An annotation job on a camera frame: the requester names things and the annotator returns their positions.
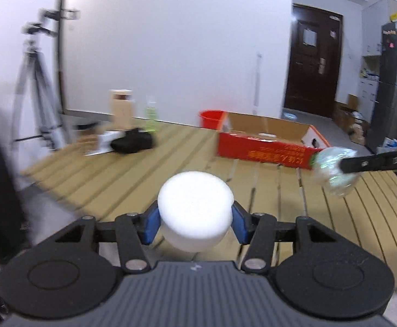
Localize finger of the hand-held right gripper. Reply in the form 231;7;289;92
338;155;390;174

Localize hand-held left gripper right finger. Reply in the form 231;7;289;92
231;200;338;274

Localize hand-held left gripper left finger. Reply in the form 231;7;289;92
54;200;161;274

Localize clear plastic bag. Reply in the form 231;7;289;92
312;146;359;198

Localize white foam cylinder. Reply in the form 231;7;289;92
157;171;235;253

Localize red cardboard box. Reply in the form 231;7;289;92
216;111;330;171

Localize brown cardboard boxes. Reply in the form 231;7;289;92
333;94;369;144

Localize grey refrigerator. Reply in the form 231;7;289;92
365;20;397;154

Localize white cabinet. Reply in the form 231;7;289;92
358;54;381;103

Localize black pouch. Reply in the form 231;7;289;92
111;128;156;154

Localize white small box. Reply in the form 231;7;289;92
84;130;124;156

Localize dark brown door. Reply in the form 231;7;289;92
283;4;343;118

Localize red plastic bucket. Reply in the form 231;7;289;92
198;110;225;131

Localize green bottle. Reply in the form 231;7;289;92
145;96;160;133

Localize beige jar with lid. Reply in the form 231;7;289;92
109;89;135;132

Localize black chair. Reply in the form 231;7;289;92
0;136;32;263

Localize black phone holder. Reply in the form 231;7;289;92
40;8;81;22

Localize camera tripod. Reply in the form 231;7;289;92
11;7;80;150

